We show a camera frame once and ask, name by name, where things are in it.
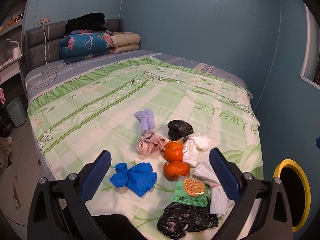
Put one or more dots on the pink cloth bundle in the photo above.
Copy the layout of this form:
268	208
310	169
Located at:
147	146

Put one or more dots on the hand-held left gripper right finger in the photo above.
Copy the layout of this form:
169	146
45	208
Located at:
223	172

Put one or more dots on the large crumpled white tissue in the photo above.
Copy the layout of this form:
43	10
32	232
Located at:
193	147

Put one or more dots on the white wall socket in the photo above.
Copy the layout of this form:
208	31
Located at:
44	20

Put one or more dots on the grey waste basket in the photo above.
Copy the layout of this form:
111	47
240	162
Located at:
16	112

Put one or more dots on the small crumpled black plastic bag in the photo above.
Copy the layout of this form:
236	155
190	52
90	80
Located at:
178	130

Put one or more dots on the green snack packet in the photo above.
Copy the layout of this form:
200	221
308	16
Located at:
187	195

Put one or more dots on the yellow-rimmed black trash bin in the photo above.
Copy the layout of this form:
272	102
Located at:
292	195

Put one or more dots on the grey striped bed sheet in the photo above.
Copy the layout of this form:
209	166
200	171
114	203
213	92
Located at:
82	65

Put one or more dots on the black folded clothing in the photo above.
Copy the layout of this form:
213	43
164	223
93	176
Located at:
85	23

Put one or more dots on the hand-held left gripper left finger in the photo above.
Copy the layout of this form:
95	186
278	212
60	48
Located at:
96	175

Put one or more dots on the white desk lamp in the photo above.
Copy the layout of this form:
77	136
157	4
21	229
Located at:
16	51

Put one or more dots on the window with grey frame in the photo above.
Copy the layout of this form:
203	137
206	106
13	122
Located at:
308	55

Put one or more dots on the blue floral folded quilt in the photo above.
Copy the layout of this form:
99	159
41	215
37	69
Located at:
82	45

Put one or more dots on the grey padded headboard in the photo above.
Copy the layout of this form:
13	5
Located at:
35	40

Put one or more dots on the beige folded quilt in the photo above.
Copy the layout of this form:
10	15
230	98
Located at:
125	40

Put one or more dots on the large black plastic bag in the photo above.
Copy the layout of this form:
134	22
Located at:
180	220

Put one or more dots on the orange peel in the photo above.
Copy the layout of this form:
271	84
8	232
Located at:
175	170
172	152

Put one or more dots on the wooden shelf unit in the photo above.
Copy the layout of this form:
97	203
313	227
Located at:
10	32

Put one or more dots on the blue crumpled cloth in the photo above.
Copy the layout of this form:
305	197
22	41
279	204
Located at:
137	177

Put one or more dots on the green printed blanket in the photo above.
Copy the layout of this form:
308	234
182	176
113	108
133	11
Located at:
112	92

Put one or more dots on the white shoe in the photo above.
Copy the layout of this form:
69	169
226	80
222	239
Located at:
3	161
5	142

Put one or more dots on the purple knitted cloth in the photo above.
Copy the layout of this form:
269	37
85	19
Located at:
145	120

